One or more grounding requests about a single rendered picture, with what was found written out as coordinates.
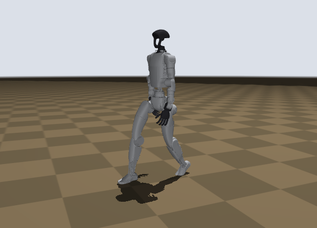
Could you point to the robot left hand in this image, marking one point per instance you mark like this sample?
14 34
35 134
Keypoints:
164 115

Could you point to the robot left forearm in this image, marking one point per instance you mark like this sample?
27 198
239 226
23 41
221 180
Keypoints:
170 94

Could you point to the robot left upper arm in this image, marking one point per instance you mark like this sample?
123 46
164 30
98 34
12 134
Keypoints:
169 60

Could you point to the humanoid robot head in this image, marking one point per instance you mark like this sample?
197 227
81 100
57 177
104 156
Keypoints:
161 35

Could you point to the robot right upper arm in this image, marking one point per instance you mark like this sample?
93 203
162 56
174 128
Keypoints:
148 77

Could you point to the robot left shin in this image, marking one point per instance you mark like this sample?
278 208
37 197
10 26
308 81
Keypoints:
176 152

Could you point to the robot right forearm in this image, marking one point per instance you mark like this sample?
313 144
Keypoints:
151 90

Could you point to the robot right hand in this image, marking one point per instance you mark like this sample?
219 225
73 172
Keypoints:
155 112

